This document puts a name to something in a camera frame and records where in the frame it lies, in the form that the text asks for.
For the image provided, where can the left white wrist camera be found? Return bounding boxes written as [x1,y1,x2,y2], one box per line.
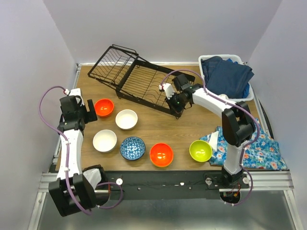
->
[63,88,85,106]

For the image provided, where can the orange bowl far left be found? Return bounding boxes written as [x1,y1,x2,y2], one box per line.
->
[94,98,114,117]

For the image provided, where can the white bowl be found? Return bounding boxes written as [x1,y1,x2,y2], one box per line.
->
[93,129,117,153]
[115,109,138,130]

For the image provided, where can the orange bowl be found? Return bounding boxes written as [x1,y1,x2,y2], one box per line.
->
[150,143,174,168]
[94,98,114,117]

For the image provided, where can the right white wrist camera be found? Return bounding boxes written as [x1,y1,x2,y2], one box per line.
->
[159,83,175,100]

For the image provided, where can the dark blue jeans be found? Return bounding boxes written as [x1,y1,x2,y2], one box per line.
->
[201,56,255,100]

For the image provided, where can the black wire dish rack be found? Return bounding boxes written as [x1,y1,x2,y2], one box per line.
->
[88,44,181,119]

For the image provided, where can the white plastic laundry basket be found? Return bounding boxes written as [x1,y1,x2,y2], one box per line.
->
[198,54,255,102]

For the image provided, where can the orange bowl centre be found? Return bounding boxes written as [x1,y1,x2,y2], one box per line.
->
[150,143,174,168]

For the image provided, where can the lime green bowl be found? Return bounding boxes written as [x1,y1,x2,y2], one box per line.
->
[189,139,213,162]

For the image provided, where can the blue patterned bowl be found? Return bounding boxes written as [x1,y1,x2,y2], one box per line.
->
[119,137,146,161]

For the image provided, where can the blue floral cloth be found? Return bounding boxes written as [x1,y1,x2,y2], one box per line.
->
[209,126,287,171]

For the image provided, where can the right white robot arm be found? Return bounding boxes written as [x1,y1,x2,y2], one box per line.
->
[159,74,259,188]

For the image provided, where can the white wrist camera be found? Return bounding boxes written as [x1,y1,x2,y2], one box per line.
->
[63,88,85,106]
[159,83,175,100]

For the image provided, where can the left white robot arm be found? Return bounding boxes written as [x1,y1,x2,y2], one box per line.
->
[48,95,107,217]

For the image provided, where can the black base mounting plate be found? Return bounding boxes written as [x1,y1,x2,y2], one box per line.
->
[79,170,255,201]

